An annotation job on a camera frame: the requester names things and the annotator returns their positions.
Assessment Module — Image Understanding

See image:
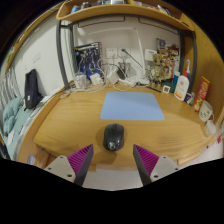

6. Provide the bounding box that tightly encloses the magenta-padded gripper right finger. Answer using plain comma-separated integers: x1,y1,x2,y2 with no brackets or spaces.
132,143,181,187

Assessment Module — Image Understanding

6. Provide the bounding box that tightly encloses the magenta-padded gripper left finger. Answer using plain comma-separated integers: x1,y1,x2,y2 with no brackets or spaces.
44,143,95,188

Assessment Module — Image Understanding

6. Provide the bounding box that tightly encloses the black computer mouse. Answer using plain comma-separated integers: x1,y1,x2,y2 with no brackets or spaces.
102,123,125,152

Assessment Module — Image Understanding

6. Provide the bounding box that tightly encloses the blue mouse pad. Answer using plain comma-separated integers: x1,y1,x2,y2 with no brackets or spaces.
99,91,166,122

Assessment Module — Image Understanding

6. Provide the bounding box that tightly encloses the small white plastic container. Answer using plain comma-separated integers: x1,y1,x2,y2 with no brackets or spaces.
203,119,218,138

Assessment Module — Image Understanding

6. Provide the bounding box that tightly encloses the teal bedding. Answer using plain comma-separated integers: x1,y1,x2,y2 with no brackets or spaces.
0,96,33,158

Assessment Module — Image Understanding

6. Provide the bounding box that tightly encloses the white mug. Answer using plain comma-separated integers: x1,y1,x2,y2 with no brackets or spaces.
198,100,215,123

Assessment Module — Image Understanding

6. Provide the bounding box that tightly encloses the small white desk clock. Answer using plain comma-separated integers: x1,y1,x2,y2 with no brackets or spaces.
162,84,172,95

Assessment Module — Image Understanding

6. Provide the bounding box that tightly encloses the white lotion bottle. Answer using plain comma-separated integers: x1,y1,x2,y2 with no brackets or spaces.
173,73,190,102

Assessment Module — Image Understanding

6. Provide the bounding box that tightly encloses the red snack can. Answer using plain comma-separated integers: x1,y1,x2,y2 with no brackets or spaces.
192,75,211,113

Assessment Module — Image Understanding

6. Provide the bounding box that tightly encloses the small white power adapter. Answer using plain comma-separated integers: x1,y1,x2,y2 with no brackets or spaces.
89,73,103,86

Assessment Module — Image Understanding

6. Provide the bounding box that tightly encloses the brown tree figure toy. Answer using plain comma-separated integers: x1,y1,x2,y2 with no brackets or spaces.
148,53,168,91

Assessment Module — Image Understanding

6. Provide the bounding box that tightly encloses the black power adapter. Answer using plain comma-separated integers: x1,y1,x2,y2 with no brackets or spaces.
115,68,127,81

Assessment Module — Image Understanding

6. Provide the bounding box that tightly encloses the large white power adapter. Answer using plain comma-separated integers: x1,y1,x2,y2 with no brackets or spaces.
106,68,120,84

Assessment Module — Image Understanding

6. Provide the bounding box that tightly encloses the clear glass cup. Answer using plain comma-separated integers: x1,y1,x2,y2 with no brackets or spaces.
118,60,131,73

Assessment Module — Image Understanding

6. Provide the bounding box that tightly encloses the robot model kit box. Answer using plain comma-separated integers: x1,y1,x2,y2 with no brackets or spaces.
73,41,103,81

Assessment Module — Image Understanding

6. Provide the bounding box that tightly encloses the colourful printed box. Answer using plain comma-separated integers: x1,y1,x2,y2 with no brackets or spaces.
156,38,181,73

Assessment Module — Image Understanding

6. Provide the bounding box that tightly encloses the white desk lamp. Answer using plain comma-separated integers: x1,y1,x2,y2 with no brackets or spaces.
88,27,151,85

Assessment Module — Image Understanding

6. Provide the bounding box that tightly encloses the white cable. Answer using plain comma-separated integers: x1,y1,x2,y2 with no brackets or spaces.
63,58,151,96

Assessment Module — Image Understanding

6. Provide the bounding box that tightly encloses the white wall box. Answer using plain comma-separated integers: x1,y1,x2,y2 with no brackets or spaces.
144,48,158,63

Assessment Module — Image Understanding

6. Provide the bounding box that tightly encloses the black cable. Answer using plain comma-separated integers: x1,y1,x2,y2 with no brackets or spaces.
121,48,145,68

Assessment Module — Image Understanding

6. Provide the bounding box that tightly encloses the white wall socket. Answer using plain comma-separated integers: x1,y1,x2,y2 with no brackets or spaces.
118,47,132,61
105,47,118,60

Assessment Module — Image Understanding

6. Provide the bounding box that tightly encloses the wooden wall shelf unit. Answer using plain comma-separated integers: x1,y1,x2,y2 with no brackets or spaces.
55,0,196,33

